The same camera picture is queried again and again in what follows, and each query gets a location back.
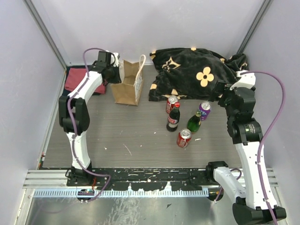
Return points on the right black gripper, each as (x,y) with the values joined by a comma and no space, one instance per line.
(220,87)

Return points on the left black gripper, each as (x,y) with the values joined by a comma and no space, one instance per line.
(117,80)

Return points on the green glass bottle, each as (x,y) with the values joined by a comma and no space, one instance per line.
(194,122)

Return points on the glass cola bottle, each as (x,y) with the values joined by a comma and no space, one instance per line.
(173,118)

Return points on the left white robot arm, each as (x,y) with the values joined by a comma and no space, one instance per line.
(74,116)

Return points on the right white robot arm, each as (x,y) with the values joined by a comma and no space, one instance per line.
(254,203)

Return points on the purple soda can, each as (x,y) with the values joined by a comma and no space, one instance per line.
(205,109)

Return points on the black floral fleece blanket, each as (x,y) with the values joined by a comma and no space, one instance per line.
(191,73)

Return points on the folded red cloth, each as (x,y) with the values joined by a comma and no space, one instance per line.
(74,77)

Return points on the red cola can rear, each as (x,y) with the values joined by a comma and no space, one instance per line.
(170,103)

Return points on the red cola can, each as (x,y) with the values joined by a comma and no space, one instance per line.
(184,136)
(170,103)

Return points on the red cola can front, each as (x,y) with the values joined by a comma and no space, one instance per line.
(184,136)

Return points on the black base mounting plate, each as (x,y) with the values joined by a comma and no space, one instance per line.
(147,179)

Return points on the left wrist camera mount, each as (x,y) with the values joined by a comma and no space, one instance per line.
(114,58)

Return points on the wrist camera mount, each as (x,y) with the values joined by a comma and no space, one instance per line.
(114,58)
(245,79)

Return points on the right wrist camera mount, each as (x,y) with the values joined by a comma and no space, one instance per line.
(245,79)

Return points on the white slotted cable duct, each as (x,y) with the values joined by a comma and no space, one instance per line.
(85,193)

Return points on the aluminium frame rail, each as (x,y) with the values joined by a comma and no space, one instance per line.
(57,179)

